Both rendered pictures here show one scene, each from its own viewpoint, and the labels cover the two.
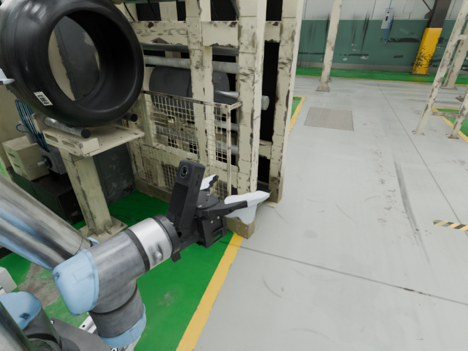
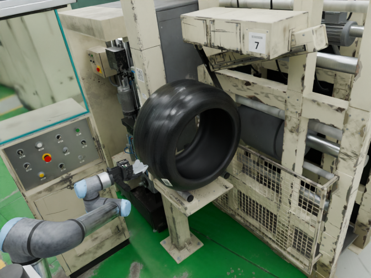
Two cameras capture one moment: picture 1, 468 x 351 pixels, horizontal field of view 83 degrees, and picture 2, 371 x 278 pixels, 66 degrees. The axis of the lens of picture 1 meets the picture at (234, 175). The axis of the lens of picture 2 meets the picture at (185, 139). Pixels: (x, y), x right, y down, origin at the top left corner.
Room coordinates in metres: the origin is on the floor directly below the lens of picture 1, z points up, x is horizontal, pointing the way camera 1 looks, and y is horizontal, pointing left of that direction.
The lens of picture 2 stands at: (0.09, 0.19, 2.02)
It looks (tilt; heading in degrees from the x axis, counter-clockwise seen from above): 31 degrees down; 24
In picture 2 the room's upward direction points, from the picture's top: 8 degrees counter-clockwise
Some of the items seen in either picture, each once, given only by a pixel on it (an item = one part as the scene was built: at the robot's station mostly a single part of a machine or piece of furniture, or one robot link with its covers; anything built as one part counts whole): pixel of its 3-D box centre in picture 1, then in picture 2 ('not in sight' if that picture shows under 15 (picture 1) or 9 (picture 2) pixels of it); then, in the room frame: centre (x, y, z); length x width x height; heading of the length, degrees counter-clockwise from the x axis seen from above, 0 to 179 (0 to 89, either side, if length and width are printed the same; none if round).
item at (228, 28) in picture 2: not in sight; (237, 29); (1.56, 0.50, 1.71); 0.61 x 0.25 x 0.15; 58
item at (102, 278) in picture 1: (103, 271); not in sight; (0.26, 0.19, 1.04); 0.11 x 0.08 x 0.09; 135
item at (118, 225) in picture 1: (101, 228); (181, 242); (1.50, 1.00, 0.02); 0.27 x 0.27 x 0.04; 58
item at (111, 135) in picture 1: (96, 136); (192, 186); (1.38, 0.77, 0.80); 0.37 x 0.36 x 0.02; 148
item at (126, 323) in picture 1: (114, 303); not in sight; (0.28, 0.20, 0.94); 0.11 x 0.08 x 0.11; 45
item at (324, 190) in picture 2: (171, 149); (254, 196); (1.54, 0.40, 0.65); 0.90 x 0.02 x 0.70; 58
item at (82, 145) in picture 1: (69, 138); (174, 192); (1.26, 0.85, 0.84); 0.36 x 0.09 x 0.06; 58
